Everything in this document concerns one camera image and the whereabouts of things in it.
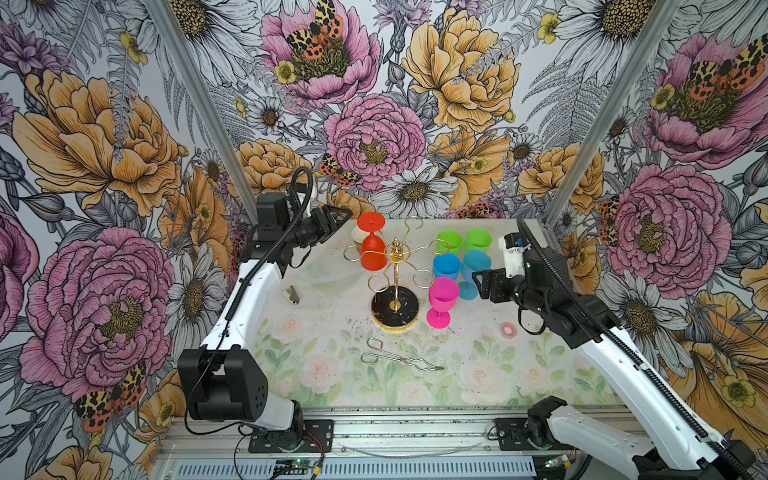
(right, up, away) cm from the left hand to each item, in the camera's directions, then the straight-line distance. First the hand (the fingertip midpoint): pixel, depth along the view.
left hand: (349, 225), depth 76 cm
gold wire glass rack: (+12, -24, +20) cm, 34 cm away
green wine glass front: (+30, -3, +20) cm, 37 cm away
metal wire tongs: (+6, -34, +13) cm, 37 cm away
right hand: (+33, -14, -4) cm, 37 cm away
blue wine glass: (+36, -10, +18) cm, 42 cm away
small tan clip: (-22, -21, +23) cm, 38 cm away
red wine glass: (+5, +1, +5) cm, 7 cm away
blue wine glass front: (+27, -11, +16) cm, 33 cm away
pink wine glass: (+26, -20, +15) cm, 36 cm away
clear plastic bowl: (-9, -13, +29) cm, 34 cm away
